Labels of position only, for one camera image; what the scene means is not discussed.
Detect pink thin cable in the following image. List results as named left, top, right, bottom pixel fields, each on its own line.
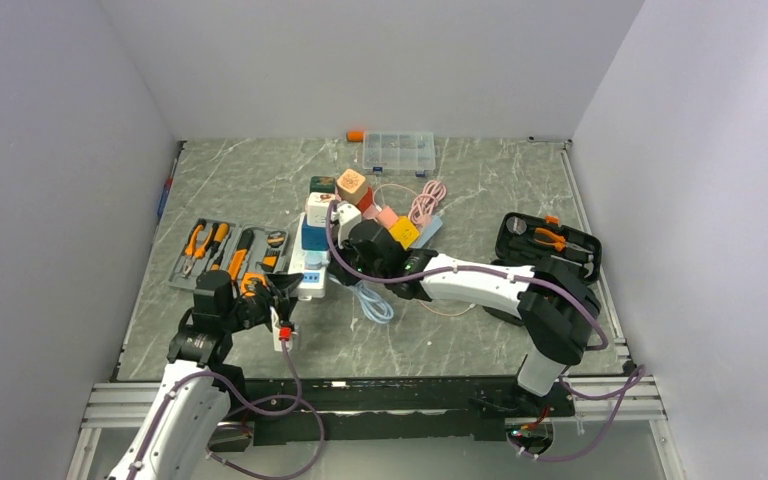
left=370, top=178, right=478, bottom=319

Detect green cube socket adapter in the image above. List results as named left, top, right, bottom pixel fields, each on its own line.
left=309, top=175, right=337, bottom=194

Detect orange black screwdriver in tray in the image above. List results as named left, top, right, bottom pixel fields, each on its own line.
left=208, top=223, right=230, bottom=270

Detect red cube socket adapter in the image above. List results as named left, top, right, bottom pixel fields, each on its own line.
left=355, top=187, right=375, bottom=214

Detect black tool case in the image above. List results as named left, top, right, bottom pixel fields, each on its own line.
left=490, top=212, right=602, bottom=287

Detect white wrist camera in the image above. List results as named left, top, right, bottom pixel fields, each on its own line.
left=333, top=202, right=363, bottom=247
left=272, top=320, right=299, bottom=353

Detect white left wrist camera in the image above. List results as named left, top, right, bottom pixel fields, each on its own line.
left=272, top=320, right=299, bottom=353

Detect clear plastic organizer box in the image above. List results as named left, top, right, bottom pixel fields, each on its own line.
left=361, top=131, right=437, bottom=177

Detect light blue power cable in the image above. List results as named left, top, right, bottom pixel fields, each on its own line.
left=328, top=274, right=396, bottom=326

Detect blue cube socket adapter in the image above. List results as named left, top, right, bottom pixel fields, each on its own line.
left=300, top=219, right=329, bottom=251

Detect orange tape measure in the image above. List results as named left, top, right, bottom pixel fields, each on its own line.
left=239, top=272, right=268, bottom=297

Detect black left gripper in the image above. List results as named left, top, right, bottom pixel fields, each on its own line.
left=221, top=273, right=302, bottom=333

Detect grey plastic tool tray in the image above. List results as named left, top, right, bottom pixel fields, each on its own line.
left=167, top=218, right=290, bottom=291

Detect black aluminium base frame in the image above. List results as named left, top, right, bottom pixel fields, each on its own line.
left=79, top=374, right=668, bottom=446

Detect white power strip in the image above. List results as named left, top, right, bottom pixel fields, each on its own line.
left=287, top=213, right=330, bottom=301

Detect blue red pen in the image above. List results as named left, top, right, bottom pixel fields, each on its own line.
left=156, top=159, right=178, bottom=220

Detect light blue power strip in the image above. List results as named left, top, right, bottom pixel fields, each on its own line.
left=412, top=215, right=443, bottom=248

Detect orange black pliers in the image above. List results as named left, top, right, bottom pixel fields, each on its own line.
left=180, top=219, right=219, bottom=278

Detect pink cube socket adapter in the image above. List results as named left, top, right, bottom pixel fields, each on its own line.
left=374, top=206, right=399, bottom=229

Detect yellow cube socket adapter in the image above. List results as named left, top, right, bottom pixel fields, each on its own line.
left=388, top=216, right=420, bottom=249

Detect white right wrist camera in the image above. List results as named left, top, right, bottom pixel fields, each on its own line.
left=333, top=202, right=363, bottom=247

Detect orange screwdriver at wall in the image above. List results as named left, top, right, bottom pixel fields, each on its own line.
left=346, top=130, right=366, bottom=143

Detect white cube socket adapter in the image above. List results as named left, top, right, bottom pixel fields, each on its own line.
left=305, top=192, right=337, bottom=228

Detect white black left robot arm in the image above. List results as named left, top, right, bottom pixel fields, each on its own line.
left=109, top=270, right=303, bottom=479

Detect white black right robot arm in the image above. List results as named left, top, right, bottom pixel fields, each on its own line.
left=327, top=220, right=608, bottom=415

